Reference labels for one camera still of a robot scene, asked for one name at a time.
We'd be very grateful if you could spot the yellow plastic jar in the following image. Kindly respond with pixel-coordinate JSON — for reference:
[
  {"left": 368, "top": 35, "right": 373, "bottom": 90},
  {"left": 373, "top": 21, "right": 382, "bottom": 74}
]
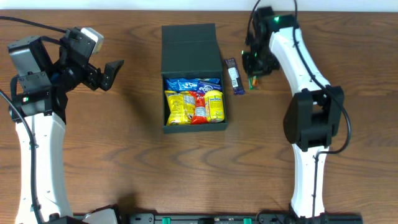
[{"left": 204, "top": 90, "right": 225, "bottom": 123}]

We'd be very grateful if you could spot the red snack bag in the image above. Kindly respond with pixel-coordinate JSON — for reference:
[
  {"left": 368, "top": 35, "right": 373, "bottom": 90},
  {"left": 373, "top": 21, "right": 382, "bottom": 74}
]
[{"left": 189, "top": 91, "right": 208, "bottom": 125}]

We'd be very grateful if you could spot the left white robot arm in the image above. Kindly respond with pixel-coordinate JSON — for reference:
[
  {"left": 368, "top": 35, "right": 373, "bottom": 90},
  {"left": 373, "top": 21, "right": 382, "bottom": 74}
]
[{"left": 6, "top": 27, "right": 124, "bottom": 223}]

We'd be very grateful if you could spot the yellow snack bag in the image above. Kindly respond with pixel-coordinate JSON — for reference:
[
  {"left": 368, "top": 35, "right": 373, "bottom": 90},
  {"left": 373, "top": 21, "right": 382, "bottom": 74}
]
[{"left": 165, "top": 90, "right": 195, "bottom": 126}]

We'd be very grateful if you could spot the black box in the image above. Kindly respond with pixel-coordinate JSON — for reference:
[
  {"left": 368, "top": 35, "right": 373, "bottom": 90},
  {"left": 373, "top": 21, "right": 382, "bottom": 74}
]
[{"left": 160, "top": 23, "right": 229, "bottom": 134}]

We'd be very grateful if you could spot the red KitKat bar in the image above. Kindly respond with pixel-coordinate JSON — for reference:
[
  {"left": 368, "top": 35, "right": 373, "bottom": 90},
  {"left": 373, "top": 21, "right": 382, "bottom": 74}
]
[{"left": 248, "top": 76, "right": 259, "bottom": 90}]

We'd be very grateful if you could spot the blue gum packet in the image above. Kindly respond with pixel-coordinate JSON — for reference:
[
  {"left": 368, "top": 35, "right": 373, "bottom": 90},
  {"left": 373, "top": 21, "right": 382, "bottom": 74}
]
[{"left": 197, "top": 80, "right": 222, "bottom": 94}]

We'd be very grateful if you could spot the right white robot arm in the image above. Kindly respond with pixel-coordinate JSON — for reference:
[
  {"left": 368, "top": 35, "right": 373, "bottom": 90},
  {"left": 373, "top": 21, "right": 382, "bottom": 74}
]
[{"left": 242, "top": 6, "right": 346, "bottom": 223}]

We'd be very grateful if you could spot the blue Oreo cookie pack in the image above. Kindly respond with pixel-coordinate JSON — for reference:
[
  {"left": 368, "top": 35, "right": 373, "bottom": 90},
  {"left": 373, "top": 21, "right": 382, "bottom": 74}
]
[{"left": 164, "top": 77, "right": 221, "bottom": 92}]

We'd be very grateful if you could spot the dark purple chocolate bar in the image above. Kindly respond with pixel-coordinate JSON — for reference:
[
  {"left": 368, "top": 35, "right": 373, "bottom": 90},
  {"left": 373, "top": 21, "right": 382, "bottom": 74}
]
[{"left": 224, "top": 58, "right": 245, "bottom": 95}]

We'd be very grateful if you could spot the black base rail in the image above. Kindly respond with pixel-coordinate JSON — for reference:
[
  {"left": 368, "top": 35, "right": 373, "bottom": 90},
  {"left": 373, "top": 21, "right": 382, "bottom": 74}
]
[{"left": 74, "top": 212, "right": 364, "bottom": 224}]

